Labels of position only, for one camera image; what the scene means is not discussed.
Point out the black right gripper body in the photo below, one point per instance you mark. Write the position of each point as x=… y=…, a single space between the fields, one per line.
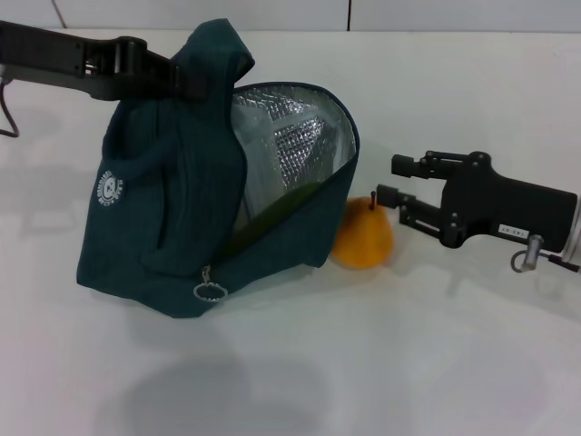
x=508 y=209

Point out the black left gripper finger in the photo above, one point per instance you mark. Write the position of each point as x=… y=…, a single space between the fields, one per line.
x=190 y=84

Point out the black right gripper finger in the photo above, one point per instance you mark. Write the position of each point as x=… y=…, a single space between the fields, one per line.
x=417 y=165
x=417 y=213

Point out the dark teal insulated lunch bag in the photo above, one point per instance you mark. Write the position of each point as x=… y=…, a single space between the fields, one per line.
x=181 y=204

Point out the orange yellow pear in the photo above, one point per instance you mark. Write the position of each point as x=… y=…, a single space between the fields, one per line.
x=363 y=245

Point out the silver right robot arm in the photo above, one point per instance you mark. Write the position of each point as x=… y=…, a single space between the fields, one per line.
x=574 y=236

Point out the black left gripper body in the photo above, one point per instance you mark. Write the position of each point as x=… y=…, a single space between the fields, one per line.
x=45 y=56

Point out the green cucumber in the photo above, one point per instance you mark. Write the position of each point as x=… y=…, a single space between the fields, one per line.
x=272 y=213

